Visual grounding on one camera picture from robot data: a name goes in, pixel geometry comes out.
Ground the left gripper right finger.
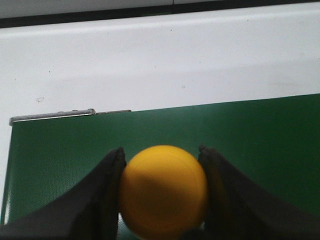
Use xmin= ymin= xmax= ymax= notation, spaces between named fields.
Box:
xmin=198 ymin=145 xmax=320 ymax=240

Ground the green conveyor belt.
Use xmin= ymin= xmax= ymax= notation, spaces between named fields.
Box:
xmin=0 ymin=93 xmax=320 ymax=240

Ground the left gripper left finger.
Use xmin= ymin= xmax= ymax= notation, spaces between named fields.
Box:
xmin=0 ymin=147 xmax=126 ymax=240

